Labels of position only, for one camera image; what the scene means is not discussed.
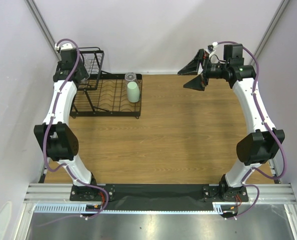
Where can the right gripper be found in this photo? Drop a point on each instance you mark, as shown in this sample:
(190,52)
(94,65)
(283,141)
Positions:
(204,69)

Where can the green plastic cup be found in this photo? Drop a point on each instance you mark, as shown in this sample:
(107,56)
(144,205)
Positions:
(133,92)

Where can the clear plastic cup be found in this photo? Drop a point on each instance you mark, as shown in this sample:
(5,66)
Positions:
(130,77)

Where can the small clear cup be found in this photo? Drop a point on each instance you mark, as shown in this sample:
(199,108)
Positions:
(88,64)

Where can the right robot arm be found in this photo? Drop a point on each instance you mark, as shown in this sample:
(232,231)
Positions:
(263,140)

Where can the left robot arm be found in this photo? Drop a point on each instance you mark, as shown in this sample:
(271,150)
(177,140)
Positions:
(59,145)

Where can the black base mat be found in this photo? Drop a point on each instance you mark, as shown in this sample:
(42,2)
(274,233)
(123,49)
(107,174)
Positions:
(159,197)

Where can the black wire dish rack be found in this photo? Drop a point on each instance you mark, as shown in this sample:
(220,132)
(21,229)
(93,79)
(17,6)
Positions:
(103,94)

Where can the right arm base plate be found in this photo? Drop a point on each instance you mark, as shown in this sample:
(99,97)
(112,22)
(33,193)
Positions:
(216,193)

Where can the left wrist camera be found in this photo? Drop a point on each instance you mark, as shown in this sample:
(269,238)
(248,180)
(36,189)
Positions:
(63,47)

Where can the aluminium frame rail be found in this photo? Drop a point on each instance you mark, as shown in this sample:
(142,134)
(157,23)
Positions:
(60,193)

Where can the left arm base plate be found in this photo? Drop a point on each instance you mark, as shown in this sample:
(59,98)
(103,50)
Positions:
(101,192)

